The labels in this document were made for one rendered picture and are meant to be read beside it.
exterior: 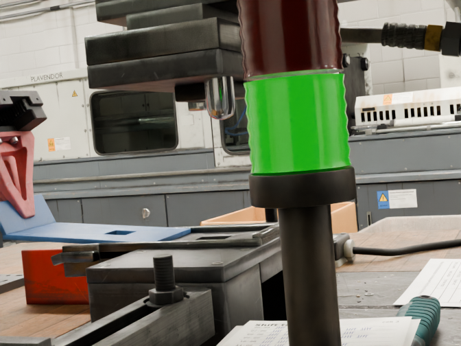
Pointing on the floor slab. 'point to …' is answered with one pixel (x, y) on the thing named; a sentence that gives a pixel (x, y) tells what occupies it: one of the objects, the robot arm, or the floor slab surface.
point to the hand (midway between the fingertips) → (22, 210)
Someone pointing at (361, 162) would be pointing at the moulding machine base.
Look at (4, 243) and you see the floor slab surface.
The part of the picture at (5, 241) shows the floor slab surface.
